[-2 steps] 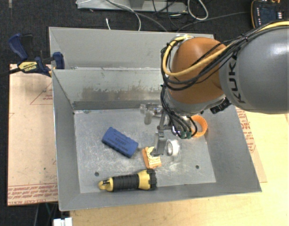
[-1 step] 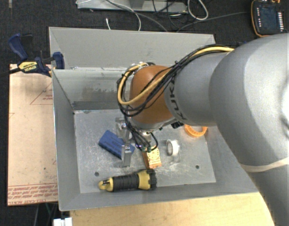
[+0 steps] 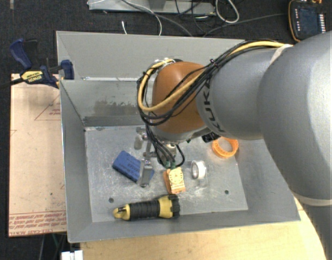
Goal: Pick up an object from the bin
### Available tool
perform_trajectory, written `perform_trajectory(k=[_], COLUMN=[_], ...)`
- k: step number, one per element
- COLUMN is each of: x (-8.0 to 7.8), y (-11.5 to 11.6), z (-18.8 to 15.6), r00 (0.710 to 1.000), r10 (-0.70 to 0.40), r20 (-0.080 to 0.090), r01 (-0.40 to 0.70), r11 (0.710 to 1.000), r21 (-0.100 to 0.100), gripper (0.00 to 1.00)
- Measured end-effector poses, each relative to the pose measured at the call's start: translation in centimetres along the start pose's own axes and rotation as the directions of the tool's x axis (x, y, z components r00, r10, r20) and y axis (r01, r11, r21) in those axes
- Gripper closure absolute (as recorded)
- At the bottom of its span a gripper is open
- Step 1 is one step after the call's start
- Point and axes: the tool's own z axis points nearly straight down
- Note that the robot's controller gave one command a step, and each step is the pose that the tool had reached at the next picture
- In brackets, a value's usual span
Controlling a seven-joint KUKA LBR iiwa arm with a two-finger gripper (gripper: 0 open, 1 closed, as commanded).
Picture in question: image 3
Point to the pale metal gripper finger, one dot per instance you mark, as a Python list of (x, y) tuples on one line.
[(138, 142), (145, 176)]

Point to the blue sponge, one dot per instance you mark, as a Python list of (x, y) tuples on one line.
[(126, 164)]

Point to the orange toy clock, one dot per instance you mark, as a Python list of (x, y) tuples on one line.
[(175, 180)]

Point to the yellow and black flashlight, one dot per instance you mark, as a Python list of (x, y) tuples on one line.
[(148, 208)]

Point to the grey metal bin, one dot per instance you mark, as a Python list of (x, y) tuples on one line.
[(106, 199)]

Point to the white tape roll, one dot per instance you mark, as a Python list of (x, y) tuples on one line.
[(197, 169)]

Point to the brown cardboard board red print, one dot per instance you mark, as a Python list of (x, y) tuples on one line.
[(35, 158)]

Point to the black cylinder on white bracket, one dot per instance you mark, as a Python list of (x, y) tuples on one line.
[(209, 137)]

